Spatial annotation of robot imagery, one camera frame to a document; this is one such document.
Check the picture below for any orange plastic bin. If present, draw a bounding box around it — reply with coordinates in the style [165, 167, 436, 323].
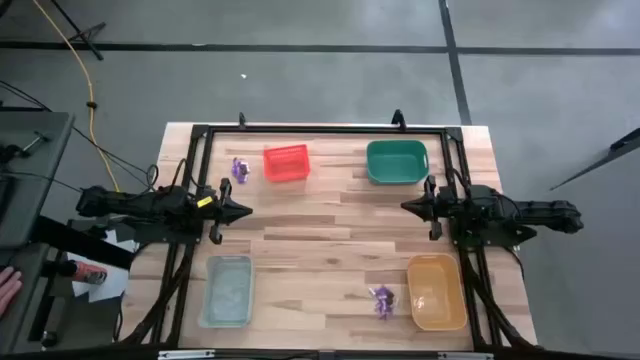
[406, 252, 469, 332]

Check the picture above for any person's hand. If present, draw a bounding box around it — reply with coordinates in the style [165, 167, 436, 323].
[0, 266, 24, 319]

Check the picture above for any black metal handle tool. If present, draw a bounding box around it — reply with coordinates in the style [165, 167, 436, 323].
[0, 130, 51, 164]

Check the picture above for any black slanted bar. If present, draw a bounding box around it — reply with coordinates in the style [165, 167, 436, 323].
[549, 127, 640, 192]

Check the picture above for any red plastic mesh basket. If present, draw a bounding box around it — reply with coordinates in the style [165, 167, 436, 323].
[262, 143, 312, 184]

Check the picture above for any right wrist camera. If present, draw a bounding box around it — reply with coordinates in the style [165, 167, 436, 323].
[435, 192, 459, 219]

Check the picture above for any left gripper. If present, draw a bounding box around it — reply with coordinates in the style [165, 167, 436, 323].
[188, 178, 254, 246]

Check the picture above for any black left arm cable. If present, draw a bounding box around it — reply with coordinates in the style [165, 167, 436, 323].
[146, 157, 202, 194]

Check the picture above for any white paper sheet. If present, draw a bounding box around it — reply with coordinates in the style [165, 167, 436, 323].
[67, 227, 139, 304]

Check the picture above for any yellow floor cable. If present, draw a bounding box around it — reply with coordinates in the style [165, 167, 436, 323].
[30, 0, 122, 194]

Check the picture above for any orange spray can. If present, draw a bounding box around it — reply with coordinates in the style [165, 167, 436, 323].
[58, 259, 109, 286]

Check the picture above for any black diagonal beam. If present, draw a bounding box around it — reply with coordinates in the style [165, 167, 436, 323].
[32, 214, 136, 271]

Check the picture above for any grey side table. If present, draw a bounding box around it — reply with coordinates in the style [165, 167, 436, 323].
[0, 110, 76, 251]

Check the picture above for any clear plastic bin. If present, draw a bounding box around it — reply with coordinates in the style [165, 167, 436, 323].
[198, 254, 255, 330]

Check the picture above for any black tripod stand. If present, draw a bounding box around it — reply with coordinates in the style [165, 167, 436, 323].
[47, 0, 108, 62]

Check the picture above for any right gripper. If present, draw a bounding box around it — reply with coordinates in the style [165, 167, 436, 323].
[400, 174, 454, 242]

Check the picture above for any thin black floor cable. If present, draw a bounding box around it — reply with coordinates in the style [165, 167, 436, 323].
[0, 79, 161, 194]

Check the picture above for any green plastic bin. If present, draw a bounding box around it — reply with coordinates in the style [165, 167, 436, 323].
[365, 139, 430, 186]

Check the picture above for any left wrist camera yellow sticker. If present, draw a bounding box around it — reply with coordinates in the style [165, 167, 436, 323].
[193, 192, 219, 214]

